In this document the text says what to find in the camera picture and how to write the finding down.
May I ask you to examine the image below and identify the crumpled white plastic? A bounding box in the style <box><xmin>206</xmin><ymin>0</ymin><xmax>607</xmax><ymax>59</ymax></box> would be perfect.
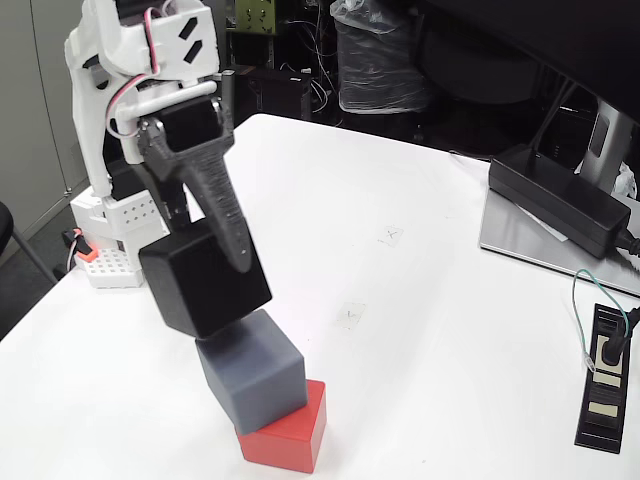
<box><xmin>612</xmin><ymin>162</ymin><xmax>640</xmax><ymax>201</ymax></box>

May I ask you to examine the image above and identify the black chair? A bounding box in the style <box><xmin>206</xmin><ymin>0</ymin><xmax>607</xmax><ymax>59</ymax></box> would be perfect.
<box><xmin>0</xmin><ymin>202</ymin><xmax>59</xmax><ymax>286</ymax></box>

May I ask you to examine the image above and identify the black power strip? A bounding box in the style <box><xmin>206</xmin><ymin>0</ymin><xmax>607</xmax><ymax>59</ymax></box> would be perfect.
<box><xmin>573</xmin><ymin>302</ymin><xmax>632</xmax><ymax>455</ymax></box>

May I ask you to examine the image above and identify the red cube block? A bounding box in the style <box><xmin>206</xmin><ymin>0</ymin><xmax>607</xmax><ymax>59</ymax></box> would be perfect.
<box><xmin>235</xmin><ymin>379</ymin><xmax>329</xmax><ymax>474</ymax></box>

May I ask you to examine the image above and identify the black plug with cable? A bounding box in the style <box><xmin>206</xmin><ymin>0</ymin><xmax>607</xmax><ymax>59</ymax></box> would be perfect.
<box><xmin>599</xmin><ymin>304</ymin><xmax>640</xmax><ymax>366</ymax></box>

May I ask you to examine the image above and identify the silver monitor stand neck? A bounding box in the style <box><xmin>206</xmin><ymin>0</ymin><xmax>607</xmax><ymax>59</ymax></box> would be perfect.
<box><xmin>572</xmin><ymin>97</ymin><xmax>640</xmax><ymax>194</ymax></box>

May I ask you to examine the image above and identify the black low box device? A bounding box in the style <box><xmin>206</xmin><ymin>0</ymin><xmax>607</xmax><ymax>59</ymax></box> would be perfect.
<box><xmin>234</xmin><ymin>63</ymin><xmax>315</xmax><ymax>121</ymax></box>

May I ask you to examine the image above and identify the black cube block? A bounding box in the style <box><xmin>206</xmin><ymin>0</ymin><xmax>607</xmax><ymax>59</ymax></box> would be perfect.
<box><xmin>138</xmin><ymin>219</ymin><xmax>274</xmax><ymax>340</ymax></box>

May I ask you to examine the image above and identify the black power adapter brick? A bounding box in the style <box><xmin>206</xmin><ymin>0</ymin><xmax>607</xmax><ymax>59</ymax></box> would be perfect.
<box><xmin>487</xmin><ymin>144</ymin><xmax>632</xmax><ymax>260</ymax></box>

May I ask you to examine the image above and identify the silver upright device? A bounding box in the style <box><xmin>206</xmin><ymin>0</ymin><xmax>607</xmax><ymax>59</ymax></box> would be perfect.
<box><xmin>219</xmin><ymin>68</ymin><xmax>236</xmax><ymax>131</ymax></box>

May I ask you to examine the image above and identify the plastic-wrapped black bin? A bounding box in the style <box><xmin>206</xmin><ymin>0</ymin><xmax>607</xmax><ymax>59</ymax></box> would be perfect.
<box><xmin>329</xmin><ymin>0</ymin><xmax>431</xmax><ymax>115</ymax></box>

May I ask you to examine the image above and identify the silver monitor base plate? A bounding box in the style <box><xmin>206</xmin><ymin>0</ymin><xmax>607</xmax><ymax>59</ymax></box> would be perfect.
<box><xmin>478</xmin><ymin>187</ymin><xmax>640</xmax><ymax>296</ymax></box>

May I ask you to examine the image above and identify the black monitor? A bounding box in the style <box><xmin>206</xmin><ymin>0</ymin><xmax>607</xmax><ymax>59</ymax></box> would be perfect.
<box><xmin>414</xmin><ymin>0</ymin><xmax>640</xmax><ymax>124</ymax></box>

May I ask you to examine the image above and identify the green circuit board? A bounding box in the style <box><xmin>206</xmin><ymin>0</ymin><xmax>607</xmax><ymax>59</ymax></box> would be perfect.
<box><xmin>233</xmin><ymin>0</ymin><xmax>277</xmax><ymax>35</ymax></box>

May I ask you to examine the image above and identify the white paper sheet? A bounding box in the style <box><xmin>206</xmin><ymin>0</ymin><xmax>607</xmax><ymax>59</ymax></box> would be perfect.
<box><xmin>509</xmin><ymin>199</ymin><xmax>571</xmax><ymax>244</ymax></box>

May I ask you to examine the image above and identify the white perforated table clamp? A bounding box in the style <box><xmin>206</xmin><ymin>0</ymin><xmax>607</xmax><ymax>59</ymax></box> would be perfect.
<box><xmin>82</xmin><ymin>248</ymin><xmax>146</xmax><ymax>290</ymax></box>

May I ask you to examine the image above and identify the orange connector with wires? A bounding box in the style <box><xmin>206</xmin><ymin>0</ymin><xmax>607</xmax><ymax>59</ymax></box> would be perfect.
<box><xmin>62</xmin><ymin>227</ymin><xmax>99</xmax><ymax>264</ymax></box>

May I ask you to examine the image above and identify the grey cube block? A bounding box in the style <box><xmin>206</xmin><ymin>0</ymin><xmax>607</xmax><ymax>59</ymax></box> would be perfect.
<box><xmin>194</xmin><ymin>308</ymin><xmax>309</xmax><ymax>435</ymax></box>

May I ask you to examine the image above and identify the green wire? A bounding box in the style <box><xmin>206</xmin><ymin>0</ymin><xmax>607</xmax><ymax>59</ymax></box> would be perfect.
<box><xmin>571</xmin><ymin>268</ymin><xmax>626</xmax><ymax>372</ymax></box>

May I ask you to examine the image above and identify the black adapter power cable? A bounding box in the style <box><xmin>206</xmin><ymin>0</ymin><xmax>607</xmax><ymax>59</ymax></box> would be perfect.
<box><xmin>612</xmin><ymin>227</ymin><xmax>640</xmax><ymax>274</ymax></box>

